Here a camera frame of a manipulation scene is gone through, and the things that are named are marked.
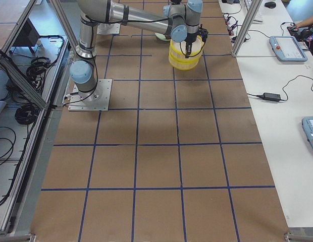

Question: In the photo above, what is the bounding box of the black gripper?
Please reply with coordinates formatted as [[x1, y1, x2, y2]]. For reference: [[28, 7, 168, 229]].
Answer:
[[185, 24, 208, 57]]

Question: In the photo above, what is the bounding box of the light green plate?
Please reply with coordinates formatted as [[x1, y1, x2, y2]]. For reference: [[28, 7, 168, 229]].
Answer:
[[155, 33, 171, 41]]

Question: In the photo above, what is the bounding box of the white keyboard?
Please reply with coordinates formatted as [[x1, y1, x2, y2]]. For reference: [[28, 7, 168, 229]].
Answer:
[[243, 0, 264, 24]]

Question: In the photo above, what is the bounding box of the black computer mouse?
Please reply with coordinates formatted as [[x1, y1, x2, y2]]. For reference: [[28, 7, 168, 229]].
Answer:
[[264, 1, 276, 9]]

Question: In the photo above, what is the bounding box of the black power adapter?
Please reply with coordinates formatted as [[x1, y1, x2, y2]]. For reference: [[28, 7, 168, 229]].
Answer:
[[256, 92, 282, 102]]

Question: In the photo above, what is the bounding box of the teach pendant far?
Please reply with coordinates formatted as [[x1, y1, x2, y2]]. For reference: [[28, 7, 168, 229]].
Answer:
[[269, 36, 307, 62]]

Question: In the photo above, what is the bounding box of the teach pendant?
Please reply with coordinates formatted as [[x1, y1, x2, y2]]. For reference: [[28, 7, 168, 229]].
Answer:
[[302, 116, 313, 149], [269, 36, 307, 62]]

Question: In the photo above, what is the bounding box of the brown paper table mat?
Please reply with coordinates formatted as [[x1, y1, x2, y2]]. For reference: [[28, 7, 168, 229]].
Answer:
[[31, 1, 288, 241]]

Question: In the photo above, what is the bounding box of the teach pendant near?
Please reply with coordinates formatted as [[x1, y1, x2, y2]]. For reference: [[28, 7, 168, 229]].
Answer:
[[302, 116, 313, 149]]

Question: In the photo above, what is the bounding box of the aluminium frame post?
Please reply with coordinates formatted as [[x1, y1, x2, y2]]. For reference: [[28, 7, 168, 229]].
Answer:
[[232, 13, 253, 57]]

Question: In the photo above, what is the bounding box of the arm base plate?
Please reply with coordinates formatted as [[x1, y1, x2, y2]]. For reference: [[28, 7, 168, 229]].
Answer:
[[97, 23, 121, 35], [68, 79, 112, 111]]

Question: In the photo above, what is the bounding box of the black cable coil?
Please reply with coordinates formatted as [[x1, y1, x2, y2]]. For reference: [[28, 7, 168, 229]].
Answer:
[[14, 103, 38, 126]]

